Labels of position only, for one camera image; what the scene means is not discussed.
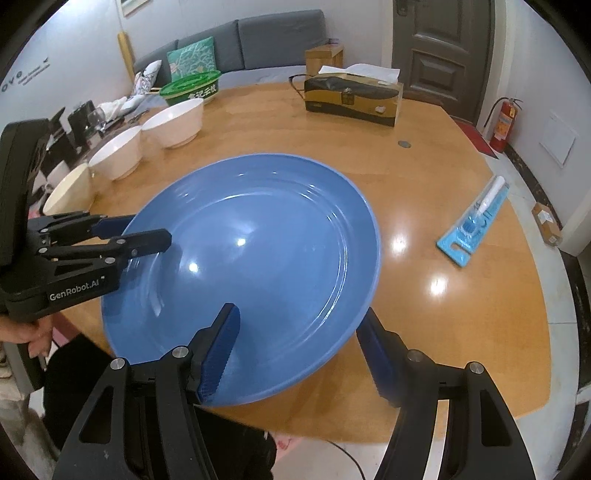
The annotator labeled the grey and white cushion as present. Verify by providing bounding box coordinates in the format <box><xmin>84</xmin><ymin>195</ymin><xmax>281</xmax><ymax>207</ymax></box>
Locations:
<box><xmin>134</xmin><ymin>60</ymin><xmax>163</xmax><ymax>95</ymax></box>

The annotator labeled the white wall panel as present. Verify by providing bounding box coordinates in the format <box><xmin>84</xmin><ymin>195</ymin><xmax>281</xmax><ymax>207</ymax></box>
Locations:
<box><xmin>539</xmin><ymin>113</ymin><xmax>578</xmax><ymax>168</ymax></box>

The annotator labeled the black and gold tissue box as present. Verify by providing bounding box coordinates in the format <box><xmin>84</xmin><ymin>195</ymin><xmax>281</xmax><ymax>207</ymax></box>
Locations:
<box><xmin>304</xmin><ymin>65</ymin><xmax>404</xmax><ymax>127</ymax></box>

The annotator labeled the blue plate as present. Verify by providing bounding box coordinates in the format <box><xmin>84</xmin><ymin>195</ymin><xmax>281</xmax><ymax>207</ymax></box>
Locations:
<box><xmin>102</xmin><ymin>154</ymin><xmax>383</xmax><ymax>408</ymax></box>

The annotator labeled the framed wall picture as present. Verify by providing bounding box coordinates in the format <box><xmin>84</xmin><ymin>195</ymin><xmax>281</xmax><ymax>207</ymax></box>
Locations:
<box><xmin>117</xmin><ymin>0</ymin><xmax>153</xmax><ymax>18</ymax></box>

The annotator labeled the wooden stick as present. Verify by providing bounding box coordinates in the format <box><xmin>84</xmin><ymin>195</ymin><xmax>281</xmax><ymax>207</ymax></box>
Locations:
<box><xmin>116</xmin><ymin>32</ymin><xmax>134</xmax><ymax>77</ymax></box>

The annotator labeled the red fire extinguisher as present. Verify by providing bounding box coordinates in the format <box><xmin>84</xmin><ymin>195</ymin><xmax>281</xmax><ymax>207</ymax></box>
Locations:
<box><xmin>488</xmin><ymin>96</ymin><xmax>522</xmax><ymax>153</ymax></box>

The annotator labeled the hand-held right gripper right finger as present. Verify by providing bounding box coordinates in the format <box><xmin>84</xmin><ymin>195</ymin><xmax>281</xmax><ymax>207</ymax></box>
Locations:
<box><xmin>355</xmin><ymin>308</ymin><xmax>539</xmax><ymax>480</ymax></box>

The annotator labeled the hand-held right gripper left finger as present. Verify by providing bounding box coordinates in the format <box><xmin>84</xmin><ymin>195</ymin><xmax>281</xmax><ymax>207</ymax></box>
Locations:
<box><xmin>51</xmin><ymin>302</ymin><xmax>242</xmax><ymax>480</ymax></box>

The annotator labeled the teal patterned cushion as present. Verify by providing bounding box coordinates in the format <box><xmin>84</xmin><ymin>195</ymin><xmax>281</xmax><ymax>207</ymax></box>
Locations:
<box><xmin>166</xmin><ymin>37</ymin><xmax>218</xmax><ymax>79</ymax></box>

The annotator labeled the cardboard box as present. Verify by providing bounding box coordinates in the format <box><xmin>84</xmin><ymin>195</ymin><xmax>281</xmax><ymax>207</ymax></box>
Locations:
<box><xmin>531</xmin><ymin>202</ymin><xmax>563</xmax><ymax>245</ymax></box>

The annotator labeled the black floor cable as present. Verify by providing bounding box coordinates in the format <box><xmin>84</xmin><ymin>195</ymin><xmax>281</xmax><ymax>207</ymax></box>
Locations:
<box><xmin>318</xmin><ymin>438</ymin><xmax>370</xmax><ymax>480</ymax></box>

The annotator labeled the red floor mat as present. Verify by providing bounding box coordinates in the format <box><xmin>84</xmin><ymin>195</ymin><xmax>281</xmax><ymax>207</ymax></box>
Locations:
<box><xmin>455</xmin><ymin>121</ymin><xmax>499</xmax><ymax>160</ymax></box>

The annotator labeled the blue toothbrush package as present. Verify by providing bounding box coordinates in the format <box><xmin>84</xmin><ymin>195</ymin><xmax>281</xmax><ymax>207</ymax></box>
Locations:
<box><xmin>436</xmin><ymin>174</ymin><xmax>511</xmax><ymax>267</ymax></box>

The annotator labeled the green lidded container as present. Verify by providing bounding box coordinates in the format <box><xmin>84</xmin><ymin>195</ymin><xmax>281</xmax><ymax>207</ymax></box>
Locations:
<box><xmin>159</xmin><ymin>70</ymin><xmax>221</xmax><ymax>108</ymax></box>

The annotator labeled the wooden box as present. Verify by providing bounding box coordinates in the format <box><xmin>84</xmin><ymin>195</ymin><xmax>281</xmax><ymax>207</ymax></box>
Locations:
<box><xmin>305</xmin><ymin>44</ymin><xmax>345</xmax><ymax>77</ymax></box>

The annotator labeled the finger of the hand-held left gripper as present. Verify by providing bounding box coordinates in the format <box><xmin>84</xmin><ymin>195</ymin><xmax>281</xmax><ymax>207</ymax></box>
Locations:
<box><xmin>39</xmin><ymin>228</ymin><xmax>173</xmax><ymax>271</ymax></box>
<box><xmin>28</xmin><ymin>211</ymin><xmax>136</xmax><ymax>245</ymax></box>

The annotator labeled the person's left hand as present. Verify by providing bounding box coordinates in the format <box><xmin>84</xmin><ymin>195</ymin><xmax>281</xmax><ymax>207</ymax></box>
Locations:
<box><xmin>0</xmin><ymin>314</ymin><xmax>54</xmax><ymax>358</ymax></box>

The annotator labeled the grey sofa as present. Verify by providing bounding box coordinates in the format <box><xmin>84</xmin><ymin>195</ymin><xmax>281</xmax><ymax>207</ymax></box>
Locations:
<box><xmin>131</xmin><ymin>10</ymin><xmax>328</xmax><ymax>86</ymax></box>

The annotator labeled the white ceramic bowl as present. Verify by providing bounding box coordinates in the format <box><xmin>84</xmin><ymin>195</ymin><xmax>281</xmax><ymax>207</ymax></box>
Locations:
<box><xmin>141</xmin><ymin>98</ymin><xmax>205</xmax><ymax>150</ymax></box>
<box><xmin>88</xmin><ymin>126</ymin><xmax>144</xmax><ymax>182</ymax></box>
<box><xmin>42</xmin><ymin>164</ymin><xmax>95</xmax><ymax>217</ymax></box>

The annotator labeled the grey door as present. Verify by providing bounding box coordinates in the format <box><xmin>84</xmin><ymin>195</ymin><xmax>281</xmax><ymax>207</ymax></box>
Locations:
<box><xmin>392</xmin><ymin>0</ymin><xmax>496</xmax><ymax>127</ymax></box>

